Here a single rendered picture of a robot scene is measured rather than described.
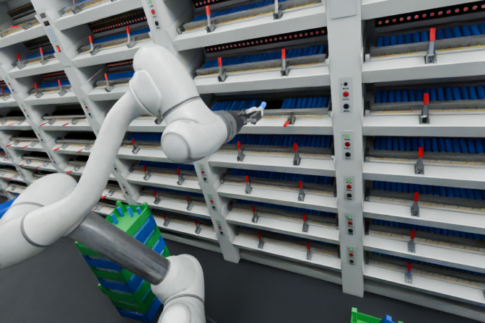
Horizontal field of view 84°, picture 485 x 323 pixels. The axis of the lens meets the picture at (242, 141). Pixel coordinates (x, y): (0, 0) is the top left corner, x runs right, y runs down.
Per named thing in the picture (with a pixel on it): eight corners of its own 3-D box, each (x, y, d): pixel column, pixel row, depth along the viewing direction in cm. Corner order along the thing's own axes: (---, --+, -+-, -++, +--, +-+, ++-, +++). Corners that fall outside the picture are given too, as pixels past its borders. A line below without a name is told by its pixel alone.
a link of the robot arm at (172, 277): (182, 326, 108) (185, 277, 127) (213, 306, 105) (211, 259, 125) (-14, 226, 74) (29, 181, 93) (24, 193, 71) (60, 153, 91)
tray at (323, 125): (334, 135, 99) (331, 115, 93) (201, 133, 128) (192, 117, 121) (341, 100, 111) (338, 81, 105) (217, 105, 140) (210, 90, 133)
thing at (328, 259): (342, 272, 131) (339, 262, 122) (234, 246, 160) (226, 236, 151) (346, 233, 144) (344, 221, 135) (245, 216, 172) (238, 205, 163)
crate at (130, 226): (114, 259, 121) (107, 246, 117) (81, 254, 128) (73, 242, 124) (151, 213, 146) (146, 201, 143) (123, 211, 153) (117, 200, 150)
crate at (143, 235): (120, 271, 124) (114, 259, 121) (89, 266, 131) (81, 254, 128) (156, 224, 149) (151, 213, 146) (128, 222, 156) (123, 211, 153)
